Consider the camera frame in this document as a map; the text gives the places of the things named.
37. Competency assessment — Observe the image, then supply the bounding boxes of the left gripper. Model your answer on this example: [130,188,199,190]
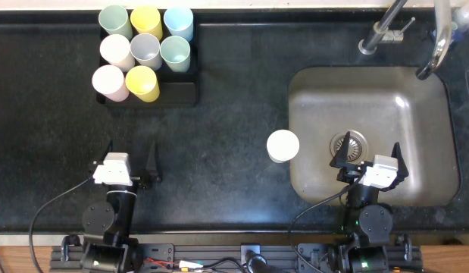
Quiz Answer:
[88,140,162,190]

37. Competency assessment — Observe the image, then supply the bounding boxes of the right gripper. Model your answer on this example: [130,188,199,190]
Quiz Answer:
[329,131,409,191]

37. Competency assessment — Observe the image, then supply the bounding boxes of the yellow cup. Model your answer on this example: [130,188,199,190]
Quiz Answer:
[130,5,164,41]
[124,65,161,103]

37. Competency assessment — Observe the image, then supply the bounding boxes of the pink cup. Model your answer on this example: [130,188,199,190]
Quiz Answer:
[91,64,130,102]

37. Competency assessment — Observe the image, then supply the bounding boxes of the white cup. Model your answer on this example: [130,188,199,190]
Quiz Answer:
[266,129,301,164]
[99,33,136,73]

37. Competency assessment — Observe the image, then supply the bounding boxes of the steel sink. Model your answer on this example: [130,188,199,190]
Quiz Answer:
[288,66,462,208]

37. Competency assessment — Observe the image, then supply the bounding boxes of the black tray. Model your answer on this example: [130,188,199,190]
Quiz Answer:
[95,9,200,109]

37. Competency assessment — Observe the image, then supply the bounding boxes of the grey cup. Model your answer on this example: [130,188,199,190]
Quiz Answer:
[130,33,163,72]

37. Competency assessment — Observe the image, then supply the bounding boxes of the green cup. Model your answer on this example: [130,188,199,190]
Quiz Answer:
[98,5,133,41]
[159,35,192,73]

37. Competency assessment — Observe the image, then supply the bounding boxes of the steel tap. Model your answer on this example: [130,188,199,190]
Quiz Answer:
[358,0,454,80]

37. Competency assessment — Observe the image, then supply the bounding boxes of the blue cup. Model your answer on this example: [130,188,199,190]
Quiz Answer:
[163,7,195,42]

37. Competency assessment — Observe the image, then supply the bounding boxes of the blue soap bottle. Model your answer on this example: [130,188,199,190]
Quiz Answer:
[430,3,469,45]

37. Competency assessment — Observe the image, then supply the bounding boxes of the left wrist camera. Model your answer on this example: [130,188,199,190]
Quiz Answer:
[92,152,133,187]

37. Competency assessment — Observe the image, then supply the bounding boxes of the black cable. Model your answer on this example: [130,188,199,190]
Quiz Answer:
[287,172,366,273]
[28,177,94,273]

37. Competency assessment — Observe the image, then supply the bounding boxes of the mounting rail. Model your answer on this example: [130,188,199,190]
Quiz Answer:
[50,234,424,273]

